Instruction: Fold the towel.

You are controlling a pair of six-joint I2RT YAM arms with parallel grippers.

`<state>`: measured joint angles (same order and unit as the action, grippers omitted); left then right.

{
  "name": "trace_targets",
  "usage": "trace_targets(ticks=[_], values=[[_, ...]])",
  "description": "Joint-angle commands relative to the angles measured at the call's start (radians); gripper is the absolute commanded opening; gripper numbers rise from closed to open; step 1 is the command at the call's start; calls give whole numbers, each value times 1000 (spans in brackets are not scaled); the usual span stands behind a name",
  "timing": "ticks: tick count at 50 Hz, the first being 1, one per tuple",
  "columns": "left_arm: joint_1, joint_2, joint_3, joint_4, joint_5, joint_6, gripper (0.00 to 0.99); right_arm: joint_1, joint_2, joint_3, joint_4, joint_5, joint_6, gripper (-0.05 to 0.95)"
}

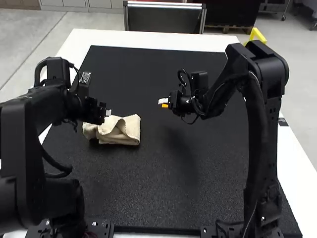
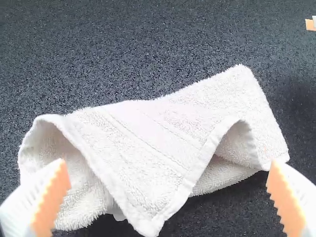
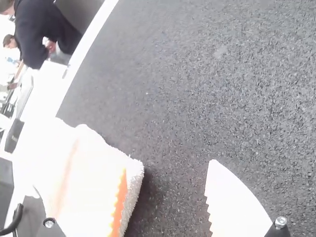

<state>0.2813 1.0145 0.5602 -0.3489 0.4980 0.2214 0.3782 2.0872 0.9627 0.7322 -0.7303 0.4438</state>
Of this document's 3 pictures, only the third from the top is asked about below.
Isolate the pale towel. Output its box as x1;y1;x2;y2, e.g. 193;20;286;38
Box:
33;118;145;237

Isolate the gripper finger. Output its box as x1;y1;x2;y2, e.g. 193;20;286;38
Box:
204;159;292;237
37;169;128;237

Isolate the black mat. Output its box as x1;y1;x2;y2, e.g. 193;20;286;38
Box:
55;0;316;237

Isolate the person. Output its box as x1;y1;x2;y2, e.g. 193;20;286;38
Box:
2;34;24;62
0;0;83;70

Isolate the black cable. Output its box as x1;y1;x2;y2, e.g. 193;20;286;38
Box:
0;203;25;237

